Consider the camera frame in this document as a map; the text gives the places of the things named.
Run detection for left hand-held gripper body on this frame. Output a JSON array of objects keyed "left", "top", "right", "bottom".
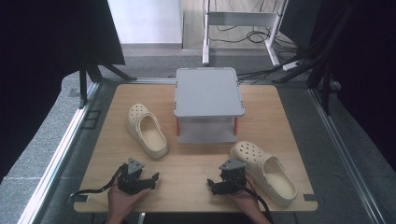
[{"left": 116, "top": 157, "right": 149, "bottom": 196}]

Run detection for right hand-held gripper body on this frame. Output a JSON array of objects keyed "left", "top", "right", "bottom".
[{"left": 218, "top": 158, "right": 248, "bottom": 196}]

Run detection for cream foam clog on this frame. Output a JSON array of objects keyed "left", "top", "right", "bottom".
[
  {"left": 125, "top": 103, "right": 170, "bottom": 161},
  {"left": 229, "top": 140, "right": 298, "bottom": 208}
]

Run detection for grey two-tier shoe rack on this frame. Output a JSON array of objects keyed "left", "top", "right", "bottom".
[{"left": 173, "top": 66, "right": 247, "bottom": 145}]

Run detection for person's left hand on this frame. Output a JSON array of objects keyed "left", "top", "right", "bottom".
[{"left": 106, "top": 186, "right": 152, "bottom": 220}]

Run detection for person's right hand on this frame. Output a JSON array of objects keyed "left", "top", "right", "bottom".
[{"left": 229, "top": 178, "right": 265, "bottom": 218}]

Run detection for black tripod stand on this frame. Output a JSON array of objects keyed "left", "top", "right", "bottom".
[
  {"left": 272, "top": 0, "right": 359, "bottom": 117},
  {"left": 78, "top": 58, "right": 138, "bottom": 110}
]

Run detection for white power strip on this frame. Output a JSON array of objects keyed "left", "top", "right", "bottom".
[{"left": 281, "top": 60, "right": 302, "bottom": 71}]

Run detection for dark curtain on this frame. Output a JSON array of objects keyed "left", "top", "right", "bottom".
[
  {"left": 311, "top": 0, "right": 396, "bottom": 173},
  {"left": 0, "top": 0, "right": 127, "bottom": 185}
]

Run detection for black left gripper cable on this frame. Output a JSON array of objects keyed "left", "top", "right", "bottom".
[{"left": 70, "top": 162, "right": 128, "bottom": 199}]

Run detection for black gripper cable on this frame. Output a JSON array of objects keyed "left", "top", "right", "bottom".
[
  {"left": 70, "top": 162, "right": 128, "bottom": 199},
  {"left": 232, "top": 177, "right": 276, "bottom": 224}
]

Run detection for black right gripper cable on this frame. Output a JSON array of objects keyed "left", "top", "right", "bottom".
[{"left": 232, "top": 177, "right": 276, "bottom": 224}]

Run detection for aluminium frame rail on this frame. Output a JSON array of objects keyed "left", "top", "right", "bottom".
[
  {"left": 99, "top": 77, "right": 178, "bottom": 86},
  {"left": 17, "top": 81, "right": 103, "bottom": 224},
  {"left": 307, "top": 88, "right": 388, "bottom": 224}
]

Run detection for black floor cable bundle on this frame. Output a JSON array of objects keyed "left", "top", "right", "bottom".
[{"left": 207, "top": 23, "right": 301, "bottom": 54}]

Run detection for white metal desk frame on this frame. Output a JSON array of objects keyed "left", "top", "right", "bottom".
[{"left": 201, "top": 0, "right": 290, "bottom": 67}]

